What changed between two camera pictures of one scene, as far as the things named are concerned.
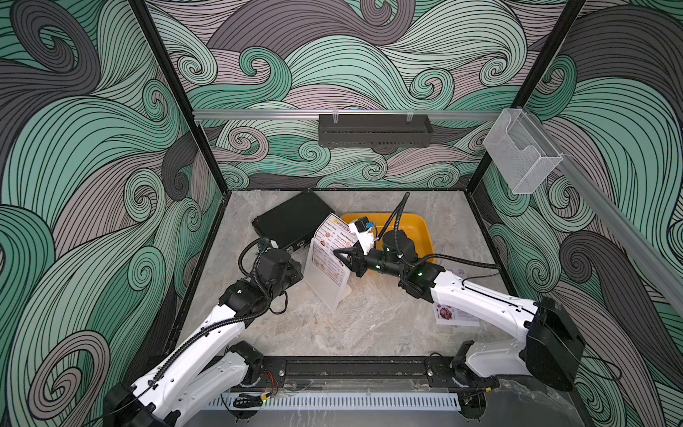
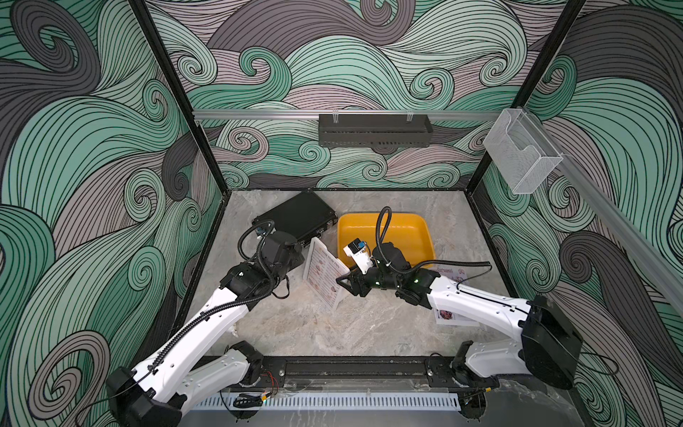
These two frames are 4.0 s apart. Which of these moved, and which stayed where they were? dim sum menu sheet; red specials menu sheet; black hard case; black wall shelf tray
Moved: dim sum menu sheet
Stayed: black wall shelf tray; red specials menu sheet; black hard case
